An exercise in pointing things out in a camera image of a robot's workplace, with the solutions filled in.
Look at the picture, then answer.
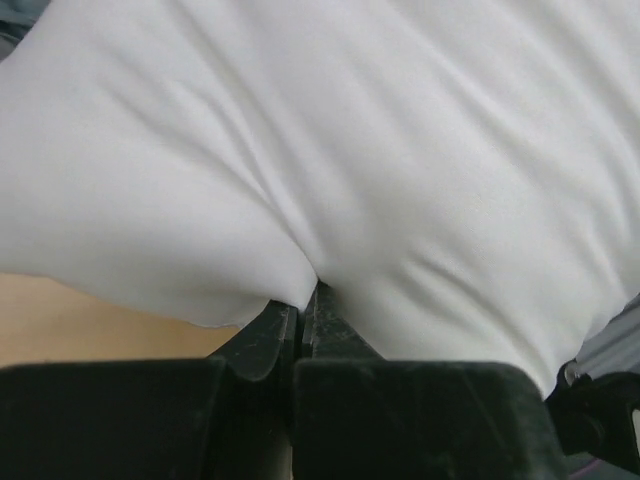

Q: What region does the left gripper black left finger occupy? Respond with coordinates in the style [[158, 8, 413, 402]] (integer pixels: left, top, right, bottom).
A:
[[1, 303, 299, 479]]

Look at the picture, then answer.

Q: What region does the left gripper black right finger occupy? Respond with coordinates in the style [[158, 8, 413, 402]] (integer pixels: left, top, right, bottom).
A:
[[292, 285, 568, 480]]

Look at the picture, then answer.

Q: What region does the white pillow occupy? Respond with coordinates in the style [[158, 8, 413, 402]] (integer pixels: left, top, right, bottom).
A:
[[1, 1, 639, 396]]

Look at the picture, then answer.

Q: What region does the blue pillowcase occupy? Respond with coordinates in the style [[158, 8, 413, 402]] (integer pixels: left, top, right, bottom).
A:
[[577, 296, 639, 378]]

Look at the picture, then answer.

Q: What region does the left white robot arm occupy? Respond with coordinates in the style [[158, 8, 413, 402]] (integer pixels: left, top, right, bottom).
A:
[[1, 285, 639, 479]]

